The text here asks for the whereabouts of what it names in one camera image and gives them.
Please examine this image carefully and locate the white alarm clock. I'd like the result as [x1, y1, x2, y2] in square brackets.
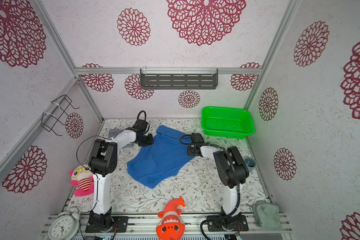
[48, 212, 80, 240]

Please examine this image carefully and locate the pink white plush doll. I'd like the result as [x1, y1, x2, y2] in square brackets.
[69, 165, 95, 197]

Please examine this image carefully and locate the grey blue cup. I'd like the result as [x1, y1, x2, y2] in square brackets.
[244, 157, 257, 173]

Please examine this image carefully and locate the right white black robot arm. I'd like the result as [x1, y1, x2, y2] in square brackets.
[180, 133, 250, 237]

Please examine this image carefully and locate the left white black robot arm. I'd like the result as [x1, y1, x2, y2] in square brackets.
[86, 119, 154, 233]

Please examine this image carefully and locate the blue white striped tank top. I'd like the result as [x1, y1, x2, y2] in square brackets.
[107, 128, 134, 148]

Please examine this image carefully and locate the grey wall shelf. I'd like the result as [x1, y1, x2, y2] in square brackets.
[140, 69, 219, 90]

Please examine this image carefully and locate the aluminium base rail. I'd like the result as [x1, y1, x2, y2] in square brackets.
[38, 212, 295, 240]

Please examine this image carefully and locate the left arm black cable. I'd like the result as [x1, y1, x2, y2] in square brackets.
[75, 110, 148, 217]

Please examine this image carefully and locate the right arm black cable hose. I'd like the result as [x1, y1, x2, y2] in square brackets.
[179, 134, 242, 240]

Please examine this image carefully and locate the green plastic basket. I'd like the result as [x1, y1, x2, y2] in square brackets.
[201, 106, 255, 139]

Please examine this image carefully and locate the red fish plush toy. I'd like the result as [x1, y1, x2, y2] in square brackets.
[156, 196, 185, 240]

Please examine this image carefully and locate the black wire rack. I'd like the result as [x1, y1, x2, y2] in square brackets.
[40, 95, 79, 137]

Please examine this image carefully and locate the green folded towel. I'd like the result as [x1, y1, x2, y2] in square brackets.
[252, 201, 282, 230]

